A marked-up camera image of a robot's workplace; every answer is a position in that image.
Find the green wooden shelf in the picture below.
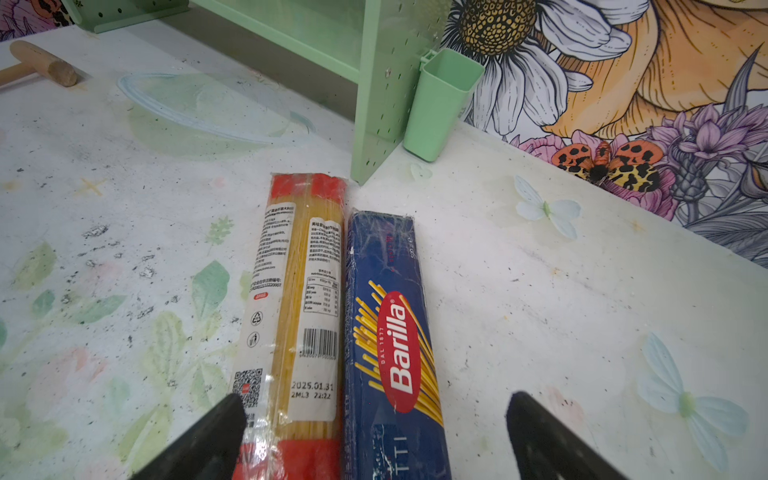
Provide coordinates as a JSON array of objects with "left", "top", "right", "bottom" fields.
[{"left": 59, "top": 0, "right": 454, "bottom": 186}]

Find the green cup on shelf side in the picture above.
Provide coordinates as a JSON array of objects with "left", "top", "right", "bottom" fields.
[{"left": 403, "top": 49, "right": 485, "bottom": 162}]

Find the small wooden mallet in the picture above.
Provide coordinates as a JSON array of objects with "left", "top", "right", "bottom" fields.
[{"left": 1, "top": 40, "right": 79, "bottom": 87}]

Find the blue spaghetti bag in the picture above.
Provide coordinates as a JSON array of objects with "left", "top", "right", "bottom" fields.
[{"left": 342, "top": 211, "right": 451, "bottom": 479}]

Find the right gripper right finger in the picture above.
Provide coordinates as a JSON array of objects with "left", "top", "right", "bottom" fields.
[{"left": 505, "top": 391, "right": 625, "bottom": 479}]

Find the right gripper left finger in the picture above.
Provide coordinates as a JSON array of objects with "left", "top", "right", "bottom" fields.
[{"left": 132, "top": 394, "right": 247, "bottom": 480}]

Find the red spaghetti bag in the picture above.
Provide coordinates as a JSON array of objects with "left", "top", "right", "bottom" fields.
[{"left": 231, "top": 173, "right": 347, "bottom": 479}]

